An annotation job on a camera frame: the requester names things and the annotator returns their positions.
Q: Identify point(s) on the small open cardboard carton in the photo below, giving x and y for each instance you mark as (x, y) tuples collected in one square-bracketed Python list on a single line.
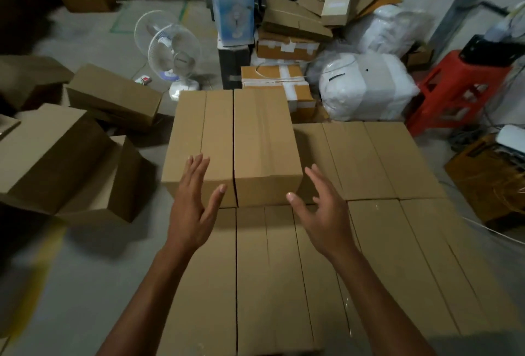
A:
[(419, 57)]

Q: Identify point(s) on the black tray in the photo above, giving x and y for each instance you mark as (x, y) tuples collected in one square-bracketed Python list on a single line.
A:
[(492, 50)]

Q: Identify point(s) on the person's right thumb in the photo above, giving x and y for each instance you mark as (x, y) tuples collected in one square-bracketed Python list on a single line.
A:
[(299, 203)]

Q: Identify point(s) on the person's right hand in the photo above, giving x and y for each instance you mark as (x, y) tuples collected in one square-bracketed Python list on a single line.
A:
[(330, 224)]

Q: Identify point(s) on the grey metal post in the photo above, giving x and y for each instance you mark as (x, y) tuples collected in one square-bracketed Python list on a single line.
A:
[(465, 1)]

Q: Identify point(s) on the person's left hand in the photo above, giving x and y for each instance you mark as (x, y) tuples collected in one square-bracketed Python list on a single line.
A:
[(188, 216)]

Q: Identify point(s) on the dark brown cardboard carton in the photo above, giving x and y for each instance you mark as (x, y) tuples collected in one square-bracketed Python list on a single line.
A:
[(484, 181)]

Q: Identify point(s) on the white plastic wrapped bundle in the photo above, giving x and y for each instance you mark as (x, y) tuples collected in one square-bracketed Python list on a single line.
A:
[(389, 27)]

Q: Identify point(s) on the person's right forearm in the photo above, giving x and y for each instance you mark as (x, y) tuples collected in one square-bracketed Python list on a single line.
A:
[(377, 306)]

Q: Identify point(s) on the red plastic stool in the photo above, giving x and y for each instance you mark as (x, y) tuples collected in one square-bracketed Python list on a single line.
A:
[(451, 89)]

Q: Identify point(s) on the blue and white fan carton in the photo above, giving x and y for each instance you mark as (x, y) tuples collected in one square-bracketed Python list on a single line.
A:
[(232, 3)]

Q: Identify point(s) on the flattened cardboard sheets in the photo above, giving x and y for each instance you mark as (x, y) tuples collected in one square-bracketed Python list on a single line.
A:
[(293, 19)]

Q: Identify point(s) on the person's left forearm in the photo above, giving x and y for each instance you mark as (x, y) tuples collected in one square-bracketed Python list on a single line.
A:
[(147, 302)]

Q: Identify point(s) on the person's left thumb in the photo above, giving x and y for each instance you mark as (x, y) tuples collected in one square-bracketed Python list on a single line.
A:
[(216, 203)]

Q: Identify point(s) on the cardboard carton with white tape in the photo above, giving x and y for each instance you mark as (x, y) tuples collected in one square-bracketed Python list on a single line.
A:
[(285, 49)]

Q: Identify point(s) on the black carton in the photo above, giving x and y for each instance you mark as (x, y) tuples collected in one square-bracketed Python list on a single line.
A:
[(233, 66)]

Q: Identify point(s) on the stack of closed cardboard boxes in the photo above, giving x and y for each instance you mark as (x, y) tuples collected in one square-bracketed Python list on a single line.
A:
[(266, 277)]

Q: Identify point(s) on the small red and white packet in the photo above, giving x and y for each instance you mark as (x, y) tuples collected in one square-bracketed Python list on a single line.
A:
[(144, 79)]

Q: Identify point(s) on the white device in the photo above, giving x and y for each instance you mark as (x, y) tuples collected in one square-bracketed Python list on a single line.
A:
[(512, 138)]

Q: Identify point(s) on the large open cardboard carton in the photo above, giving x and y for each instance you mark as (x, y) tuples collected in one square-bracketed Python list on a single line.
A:
[(45, 154)]

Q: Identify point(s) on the clear plastic wrapped bundle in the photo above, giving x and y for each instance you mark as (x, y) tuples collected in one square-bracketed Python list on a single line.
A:
[(328, 54)]

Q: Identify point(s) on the white table fan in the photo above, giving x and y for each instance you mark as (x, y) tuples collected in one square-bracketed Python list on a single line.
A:
[(172, 50)]

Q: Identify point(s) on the small pale flat carton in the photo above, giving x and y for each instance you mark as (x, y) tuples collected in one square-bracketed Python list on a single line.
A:
[(338, 3)]

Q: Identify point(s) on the large white taped bundle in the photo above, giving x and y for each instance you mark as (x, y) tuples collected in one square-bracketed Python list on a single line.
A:
[(365, 87)]

